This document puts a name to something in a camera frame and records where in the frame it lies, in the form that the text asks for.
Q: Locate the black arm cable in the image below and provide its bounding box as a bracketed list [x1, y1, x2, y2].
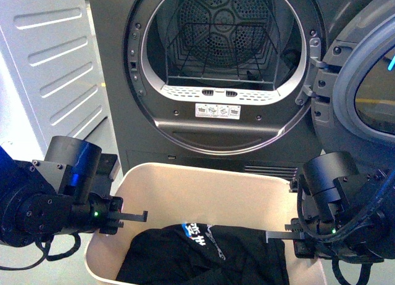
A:
[296, 170, 395, 285]
[0, 231, 81, 271]

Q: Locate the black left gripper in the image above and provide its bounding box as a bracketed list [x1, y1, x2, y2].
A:
[71, 154, 148, 235]

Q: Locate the dryer door with porthole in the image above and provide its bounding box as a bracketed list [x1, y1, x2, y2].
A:
[312, 0, 394, 171]

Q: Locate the white washing machine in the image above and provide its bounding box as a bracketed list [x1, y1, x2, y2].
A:
[1, 0, 109, 160]

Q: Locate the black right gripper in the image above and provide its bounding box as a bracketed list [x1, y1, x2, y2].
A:
[265, 175, 344, 259]

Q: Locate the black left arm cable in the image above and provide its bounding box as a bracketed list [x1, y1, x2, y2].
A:
[0, 231, 81, 271]

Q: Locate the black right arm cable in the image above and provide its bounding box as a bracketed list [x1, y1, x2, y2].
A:
[296, 170, 395, 285]

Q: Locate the beige plastic laundry hamper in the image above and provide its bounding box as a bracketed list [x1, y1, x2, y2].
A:
[85, 163, 326, 284]

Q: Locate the black printed garment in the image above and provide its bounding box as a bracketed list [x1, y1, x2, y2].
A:
[116, 223, 289, 284]

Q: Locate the dark grey tumble dryer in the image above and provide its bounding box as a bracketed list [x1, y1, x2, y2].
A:
[85, 0, 379, 183]

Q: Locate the wire drying rack in drum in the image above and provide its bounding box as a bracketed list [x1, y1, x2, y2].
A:
[165, 19, 278, 90]

